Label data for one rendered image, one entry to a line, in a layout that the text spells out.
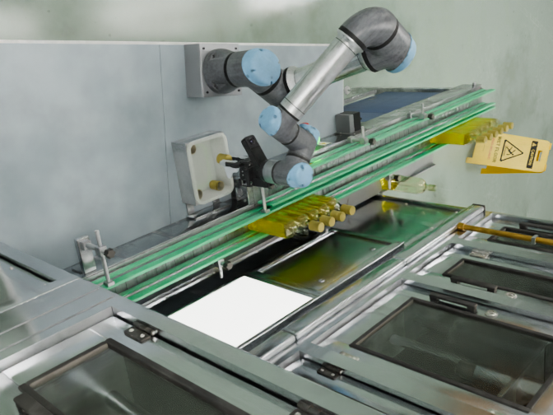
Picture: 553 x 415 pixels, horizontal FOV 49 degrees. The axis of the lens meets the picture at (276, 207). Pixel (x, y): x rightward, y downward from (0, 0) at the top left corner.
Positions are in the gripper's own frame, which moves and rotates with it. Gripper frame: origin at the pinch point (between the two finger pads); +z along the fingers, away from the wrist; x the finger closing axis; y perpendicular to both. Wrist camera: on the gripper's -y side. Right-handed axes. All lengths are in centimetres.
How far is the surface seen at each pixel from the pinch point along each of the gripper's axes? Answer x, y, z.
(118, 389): -91, 8, -74
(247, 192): 10.2, 15.1, 3.5
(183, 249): -25.1, 22.8, -2.9
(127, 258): -40.9, 21.4, 4.4
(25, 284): -82, 7, -21
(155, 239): -27.0, 21.0, 9.1
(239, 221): 1.4, 22.4, -0.7
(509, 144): 353, 82, 60
